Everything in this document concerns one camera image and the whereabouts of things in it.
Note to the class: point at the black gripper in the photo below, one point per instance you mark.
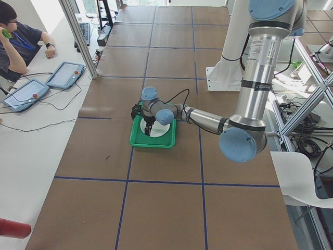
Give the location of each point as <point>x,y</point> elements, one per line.
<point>149,120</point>

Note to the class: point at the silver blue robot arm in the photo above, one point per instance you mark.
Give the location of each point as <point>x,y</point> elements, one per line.
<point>242,135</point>

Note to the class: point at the white round plate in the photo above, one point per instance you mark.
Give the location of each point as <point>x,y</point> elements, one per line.
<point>157,129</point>

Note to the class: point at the green plastic tray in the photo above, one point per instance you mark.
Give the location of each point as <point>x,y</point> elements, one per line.
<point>138,139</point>

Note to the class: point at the brown paper table cover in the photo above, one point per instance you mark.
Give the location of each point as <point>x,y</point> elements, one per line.
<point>183,194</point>

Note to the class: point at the blue teach pendant far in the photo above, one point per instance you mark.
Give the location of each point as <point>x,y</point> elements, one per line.
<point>65,75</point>

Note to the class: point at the blue teach pendant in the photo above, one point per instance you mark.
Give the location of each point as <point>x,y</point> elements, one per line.
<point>25,96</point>
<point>65,75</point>

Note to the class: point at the black desktop box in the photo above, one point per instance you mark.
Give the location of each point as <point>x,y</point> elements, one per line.
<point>103,35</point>

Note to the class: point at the black keyboard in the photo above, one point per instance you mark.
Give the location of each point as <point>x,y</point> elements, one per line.
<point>86,32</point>

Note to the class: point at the blue teach pendant near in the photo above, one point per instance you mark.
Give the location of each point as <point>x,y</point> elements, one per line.
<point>25,96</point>

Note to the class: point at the seated person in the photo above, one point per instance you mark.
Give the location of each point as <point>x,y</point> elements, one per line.
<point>18,51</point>

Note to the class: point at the red cylinder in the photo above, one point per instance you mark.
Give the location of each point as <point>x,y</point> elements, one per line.
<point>14,229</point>

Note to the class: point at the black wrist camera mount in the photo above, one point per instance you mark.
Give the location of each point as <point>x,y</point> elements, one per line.
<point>136,110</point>

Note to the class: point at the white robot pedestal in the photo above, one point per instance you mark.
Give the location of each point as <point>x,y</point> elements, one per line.
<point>226,75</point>

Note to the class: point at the aluminium frame post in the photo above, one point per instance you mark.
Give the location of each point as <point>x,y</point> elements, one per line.
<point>76,31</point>

